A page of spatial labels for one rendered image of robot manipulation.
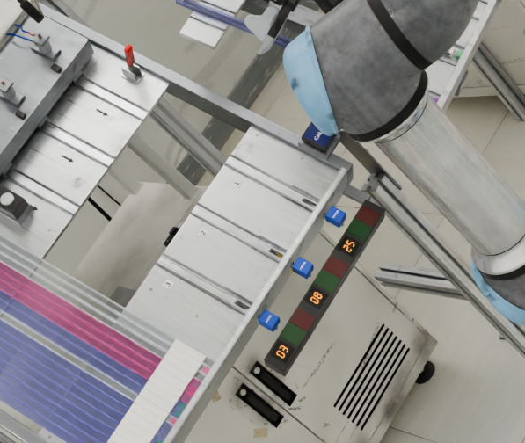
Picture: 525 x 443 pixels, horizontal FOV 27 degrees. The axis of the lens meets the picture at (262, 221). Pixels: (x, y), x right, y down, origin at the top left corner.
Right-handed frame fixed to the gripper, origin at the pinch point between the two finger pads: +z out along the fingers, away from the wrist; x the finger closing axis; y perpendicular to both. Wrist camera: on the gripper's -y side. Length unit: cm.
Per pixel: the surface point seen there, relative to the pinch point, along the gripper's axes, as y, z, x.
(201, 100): 6.3, 20.8, 9.5
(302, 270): -24.1, 11.8, 32.5
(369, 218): -30.1, 10.7, 18.1
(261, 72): 7, 200, -109
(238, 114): -1.0, 16.9, 10.2
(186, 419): -19, 16, 64
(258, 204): -12.2, 16.0, 24.1
